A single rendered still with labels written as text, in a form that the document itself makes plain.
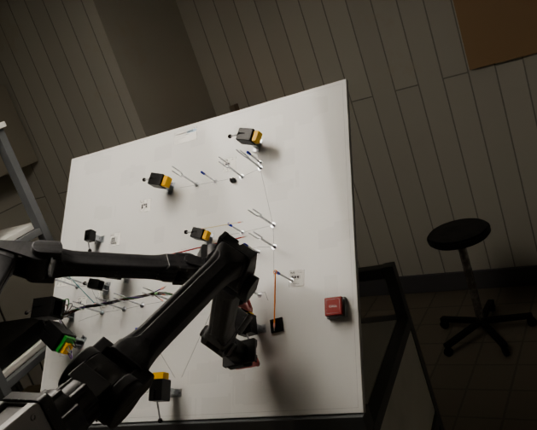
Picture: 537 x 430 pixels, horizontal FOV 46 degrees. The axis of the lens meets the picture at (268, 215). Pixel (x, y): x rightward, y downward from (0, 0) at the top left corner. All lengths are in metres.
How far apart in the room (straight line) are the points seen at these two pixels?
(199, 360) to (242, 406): 0.21
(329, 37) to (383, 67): 0.37
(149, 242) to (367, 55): 2.02
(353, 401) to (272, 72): 2.69
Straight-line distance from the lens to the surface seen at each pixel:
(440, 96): 3.70
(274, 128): 2.09
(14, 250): 1.58
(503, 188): 3.80
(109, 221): 2.37
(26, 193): 2.52
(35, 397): 0.88
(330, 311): 1.75
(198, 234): 2.00
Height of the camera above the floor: 1.84
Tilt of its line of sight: 15 degrees down
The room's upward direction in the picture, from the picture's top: 19 degrees counter-clockwise
